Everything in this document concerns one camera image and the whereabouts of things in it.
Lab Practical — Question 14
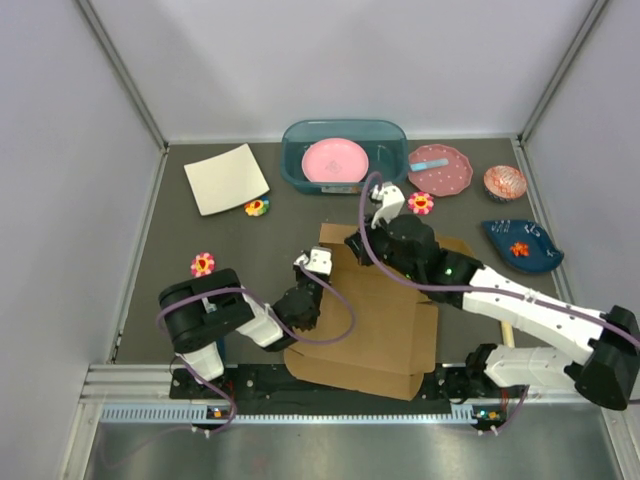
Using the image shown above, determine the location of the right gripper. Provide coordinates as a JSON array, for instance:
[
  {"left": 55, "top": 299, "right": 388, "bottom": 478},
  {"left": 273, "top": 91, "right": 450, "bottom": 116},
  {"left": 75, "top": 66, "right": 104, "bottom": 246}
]
[{"left": 345, "top": 210, "right": 422, "bottom": 283}]

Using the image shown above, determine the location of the brown cardboard box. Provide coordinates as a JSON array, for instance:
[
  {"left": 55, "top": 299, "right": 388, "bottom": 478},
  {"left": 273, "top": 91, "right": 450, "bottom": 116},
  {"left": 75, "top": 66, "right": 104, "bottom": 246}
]
[{"left": 282, "top": 222, "right": 477, "bottom": 401}]

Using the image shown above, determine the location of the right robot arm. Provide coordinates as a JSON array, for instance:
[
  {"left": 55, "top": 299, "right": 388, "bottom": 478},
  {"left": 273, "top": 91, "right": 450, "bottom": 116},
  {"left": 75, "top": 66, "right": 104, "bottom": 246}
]
[{"left": 345, "top": 215, "right": 639, "bottom": 411}]

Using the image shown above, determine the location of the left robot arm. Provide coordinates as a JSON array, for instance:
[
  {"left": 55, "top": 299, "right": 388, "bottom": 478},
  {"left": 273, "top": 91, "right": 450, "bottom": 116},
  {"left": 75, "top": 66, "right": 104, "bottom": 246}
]
[{"left": 158, "top": 267, "right": 330, "bottom": 397}]

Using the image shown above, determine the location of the blue pink spoon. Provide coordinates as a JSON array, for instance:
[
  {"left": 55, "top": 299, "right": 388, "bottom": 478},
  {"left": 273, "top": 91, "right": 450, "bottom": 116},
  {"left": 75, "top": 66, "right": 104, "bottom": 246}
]
[{"left": 410, "top": 158, "right": 449, "bottom": 173}]

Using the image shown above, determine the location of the pink polka dot plate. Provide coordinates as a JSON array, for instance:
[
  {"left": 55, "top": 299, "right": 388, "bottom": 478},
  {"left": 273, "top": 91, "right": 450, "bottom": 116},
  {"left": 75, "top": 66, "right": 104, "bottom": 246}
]
[{"left": 408, "top": 144, "right": 473, "bottom": 197}]

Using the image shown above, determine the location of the pink round plate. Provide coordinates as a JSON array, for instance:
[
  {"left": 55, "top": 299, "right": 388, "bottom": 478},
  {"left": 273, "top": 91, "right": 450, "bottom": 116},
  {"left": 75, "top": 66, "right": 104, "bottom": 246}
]
[{"left": 301, "top": 138, "right": 369, "bottom": 183}]

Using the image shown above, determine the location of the multicolour flower toy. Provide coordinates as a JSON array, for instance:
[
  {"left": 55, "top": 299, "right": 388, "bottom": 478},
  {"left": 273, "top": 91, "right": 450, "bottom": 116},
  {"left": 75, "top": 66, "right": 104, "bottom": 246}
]
[{"left": 244, "top": 197, "right": 270, "bottom": 217}]

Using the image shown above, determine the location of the teal plastic basin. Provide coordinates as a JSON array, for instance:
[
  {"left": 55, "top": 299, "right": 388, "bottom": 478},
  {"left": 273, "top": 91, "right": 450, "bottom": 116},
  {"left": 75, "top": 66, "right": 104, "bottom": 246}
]
[{"left": 280, "top": 119, "right": 409, "bottom": 194}]

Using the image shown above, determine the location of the red pink flower toy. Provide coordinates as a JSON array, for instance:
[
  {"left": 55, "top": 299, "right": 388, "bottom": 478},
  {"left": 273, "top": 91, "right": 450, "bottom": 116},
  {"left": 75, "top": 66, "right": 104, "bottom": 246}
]
[{"left": 190, "top": 252, "right": 216, "bottom": 278}]

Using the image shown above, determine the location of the red orange candy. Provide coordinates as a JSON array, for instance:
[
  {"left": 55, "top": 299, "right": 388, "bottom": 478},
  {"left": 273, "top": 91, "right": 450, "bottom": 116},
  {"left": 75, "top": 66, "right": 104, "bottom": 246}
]
[{"left": 510, "top": 241, "right": 530, "bottom": 257}]

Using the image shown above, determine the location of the white square plate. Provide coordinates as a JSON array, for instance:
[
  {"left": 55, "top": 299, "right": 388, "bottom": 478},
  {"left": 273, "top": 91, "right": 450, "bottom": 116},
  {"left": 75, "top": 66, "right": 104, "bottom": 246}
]
[{"left": 184, "top": 144, "right": 270, "bottom": 216}]

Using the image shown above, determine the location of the dark blue leaf dish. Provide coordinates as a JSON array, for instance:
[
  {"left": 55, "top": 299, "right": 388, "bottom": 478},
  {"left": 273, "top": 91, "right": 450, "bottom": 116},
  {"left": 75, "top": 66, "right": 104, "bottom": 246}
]
[{"left": 481, "top": 219, "right": 564, "bottom": 274}]

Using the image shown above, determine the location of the wooden stick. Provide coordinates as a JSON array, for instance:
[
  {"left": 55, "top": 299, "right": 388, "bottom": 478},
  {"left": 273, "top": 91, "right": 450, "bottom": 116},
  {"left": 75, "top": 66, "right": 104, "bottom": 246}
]
[{"left": 500, "top": 322, "right": 515, "bottom": 348}]

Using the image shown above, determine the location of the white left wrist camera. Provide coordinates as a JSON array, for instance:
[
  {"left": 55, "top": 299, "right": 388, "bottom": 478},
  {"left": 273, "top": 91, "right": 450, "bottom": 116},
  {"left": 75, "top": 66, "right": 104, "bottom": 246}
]
[{"left": 293, "top": 246, "right": 332, "bottom": 276}]

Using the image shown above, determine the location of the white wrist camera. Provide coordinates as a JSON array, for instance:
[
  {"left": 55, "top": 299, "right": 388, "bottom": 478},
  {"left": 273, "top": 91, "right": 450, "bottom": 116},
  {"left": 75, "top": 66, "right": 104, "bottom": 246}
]
[
  {"left": 293, "top": 246, "right": 332, "bottom": 276},
  {"left": 369, "top": 182, "right": 405, "bottom": 229}
]

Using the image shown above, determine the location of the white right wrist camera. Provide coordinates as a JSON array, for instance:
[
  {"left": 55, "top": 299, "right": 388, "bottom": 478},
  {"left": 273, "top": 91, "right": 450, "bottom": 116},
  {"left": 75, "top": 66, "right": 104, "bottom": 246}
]
[{"left": 369, "top": 182, "right": 405, "bottom": 229}]

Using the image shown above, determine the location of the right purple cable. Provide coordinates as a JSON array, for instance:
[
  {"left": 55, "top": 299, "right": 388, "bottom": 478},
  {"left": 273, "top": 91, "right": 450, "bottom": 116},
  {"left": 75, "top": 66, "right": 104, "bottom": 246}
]
[{"left": 359, "top": 172, "right": 640, "bottom": 436}]

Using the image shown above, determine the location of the purple cable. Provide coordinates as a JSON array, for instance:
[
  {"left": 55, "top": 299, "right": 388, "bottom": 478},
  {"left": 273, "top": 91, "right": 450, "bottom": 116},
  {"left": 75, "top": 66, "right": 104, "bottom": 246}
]
[
  {"left": 359, "top": 172, "right": 640, "bottom": 436},
  {"left": 99, "top": 267, "right": 357, "bottom": 469}
]

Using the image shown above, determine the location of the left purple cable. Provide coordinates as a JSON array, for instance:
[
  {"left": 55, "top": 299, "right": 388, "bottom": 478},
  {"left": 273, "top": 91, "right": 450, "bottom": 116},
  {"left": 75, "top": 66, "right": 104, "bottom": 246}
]
[{"left": 99, "top": 267, "right": 357, "bottom": 469}]

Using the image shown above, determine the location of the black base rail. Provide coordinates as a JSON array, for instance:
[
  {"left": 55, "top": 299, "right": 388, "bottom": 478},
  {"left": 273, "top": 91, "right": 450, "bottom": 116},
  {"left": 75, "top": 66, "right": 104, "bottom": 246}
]
[{"left": 169, "top": 364, "right": 515, "bottom": 402}]

